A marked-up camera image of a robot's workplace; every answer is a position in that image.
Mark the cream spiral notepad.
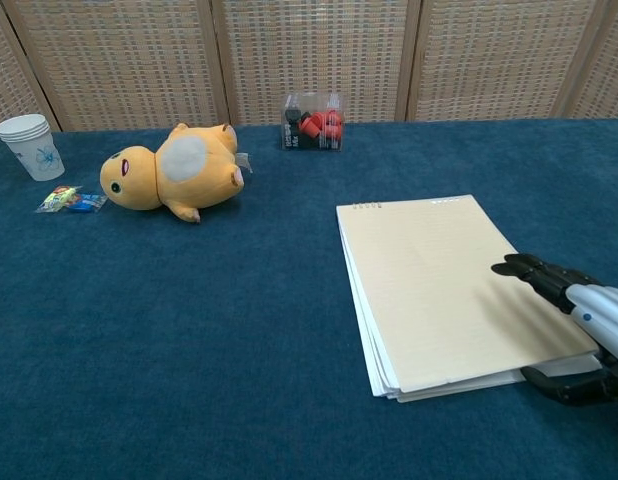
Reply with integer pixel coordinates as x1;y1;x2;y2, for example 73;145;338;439
335;194;604;404

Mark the clear box of red parts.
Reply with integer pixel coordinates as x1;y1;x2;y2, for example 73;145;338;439
280;91;346;153

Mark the blue candy packet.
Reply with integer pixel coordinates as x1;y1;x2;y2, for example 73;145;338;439
66;192;109;214

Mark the yellow plush toy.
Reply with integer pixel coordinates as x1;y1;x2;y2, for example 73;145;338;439
99;122;254;225

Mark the yellow candy packet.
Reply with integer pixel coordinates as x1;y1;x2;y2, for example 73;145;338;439
34;184;84;215

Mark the teal tablecloth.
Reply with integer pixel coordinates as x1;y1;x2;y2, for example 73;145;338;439
0;117;618;480

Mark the woven folding screen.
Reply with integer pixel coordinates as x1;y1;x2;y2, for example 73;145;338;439
0;0;618;134

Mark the white paper cup stack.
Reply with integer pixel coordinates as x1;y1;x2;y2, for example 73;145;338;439
0;113;66;183

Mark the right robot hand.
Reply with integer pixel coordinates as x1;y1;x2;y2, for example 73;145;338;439
490;253;618;407

